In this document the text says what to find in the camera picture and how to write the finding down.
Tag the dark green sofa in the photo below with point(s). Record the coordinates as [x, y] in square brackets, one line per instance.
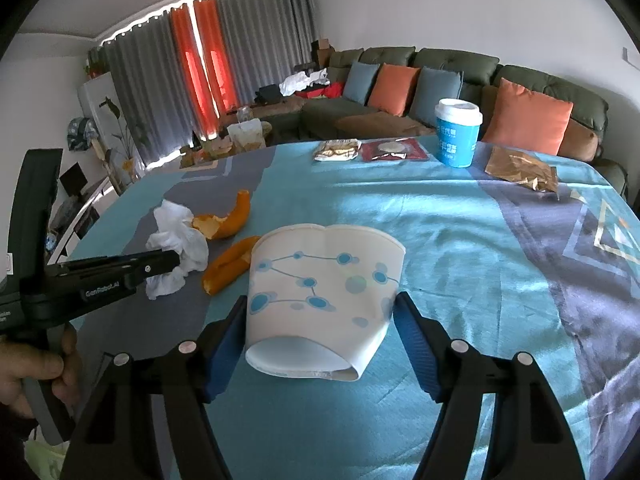
[440, 57]

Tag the person's left hand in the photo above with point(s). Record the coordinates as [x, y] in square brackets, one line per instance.
[25, 367]

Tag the white tv cabinet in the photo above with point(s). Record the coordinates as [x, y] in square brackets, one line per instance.
[100, 191]

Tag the orange cushion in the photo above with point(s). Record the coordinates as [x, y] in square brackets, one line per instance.
[525, 117]
[395, 90]

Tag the red cloth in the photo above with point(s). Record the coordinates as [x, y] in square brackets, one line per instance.
[320, 92]

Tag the white standing air conditioner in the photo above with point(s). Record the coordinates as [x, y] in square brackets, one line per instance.
[97, 97]

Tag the cardboard boxes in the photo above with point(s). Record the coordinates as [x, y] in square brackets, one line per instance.
[323, 54]

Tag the white tissue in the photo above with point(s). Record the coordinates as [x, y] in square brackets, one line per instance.
[185, 240]

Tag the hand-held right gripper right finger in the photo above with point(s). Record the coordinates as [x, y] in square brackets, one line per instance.
[417, 355]

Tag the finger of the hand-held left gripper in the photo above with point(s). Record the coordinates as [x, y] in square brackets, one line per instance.
[150, 265]

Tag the small potted plant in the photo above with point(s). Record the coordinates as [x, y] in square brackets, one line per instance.
[97, 62]

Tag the fan with leaf-print cover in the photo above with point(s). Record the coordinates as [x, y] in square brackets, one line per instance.
[80, 134]

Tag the white paper bag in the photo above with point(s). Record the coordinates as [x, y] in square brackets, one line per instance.
[246, 136]

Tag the black monitor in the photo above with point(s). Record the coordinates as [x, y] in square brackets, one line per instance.
[72, 179]

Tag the orange peel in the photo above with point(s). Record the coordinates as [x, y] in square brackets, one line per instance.
[235, 220]
[225, 265]

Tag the red snack wrapper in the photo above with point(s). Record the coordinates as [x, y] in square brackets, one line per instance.
[395, 150]

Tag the grey and orange curtain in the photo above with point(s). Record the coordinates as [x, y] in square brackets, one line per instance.
[265, 45]
[140, 80]

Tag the black clothes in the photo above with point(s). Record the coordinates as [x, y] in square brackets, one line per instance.
[270, 94]

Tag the clear biscuit wrapper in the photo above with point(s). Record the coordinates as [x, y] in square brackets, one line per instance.
[337, 151]

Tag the blue cup with white lid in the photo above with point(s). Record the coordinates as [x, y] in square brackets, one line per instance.
[455, 142]

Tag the glass jar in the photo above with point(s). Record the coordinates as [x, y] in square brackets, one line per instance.
[244, 114]

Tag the blue cushion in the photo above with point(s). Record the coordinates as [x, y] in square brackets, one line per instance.
[435, 96]
[360, 84]

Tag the brown cushion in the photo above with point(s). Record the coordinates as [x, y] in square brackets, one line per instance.
[580, 141]

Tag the pale green plastic bag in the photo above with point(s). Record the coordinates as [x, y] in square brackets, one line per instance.
[45, 460]

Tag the white wall switch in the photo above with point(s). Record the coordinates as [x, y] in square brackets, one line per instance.
[631, 57]

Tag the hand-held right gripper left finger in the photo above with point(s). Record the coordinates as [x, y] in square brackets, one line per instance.
[220, 355]

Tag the white clothes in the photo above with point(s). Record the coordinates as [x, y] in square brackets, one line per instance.
[300, 82]

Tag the golden brown wrapper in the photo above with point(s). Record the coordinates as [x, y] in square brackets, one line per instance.
[520, 167]

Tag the tall leafy houseplant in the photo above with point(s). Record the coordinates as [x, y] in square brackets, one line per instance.
[122, 135]

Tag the teal patterned tablecloth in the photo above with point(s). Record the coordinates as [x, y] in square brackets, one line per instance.
[475, 240]

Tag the white blue-dotted paper cup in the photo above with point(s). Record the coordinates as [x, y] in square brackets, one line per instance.
[320, 285]

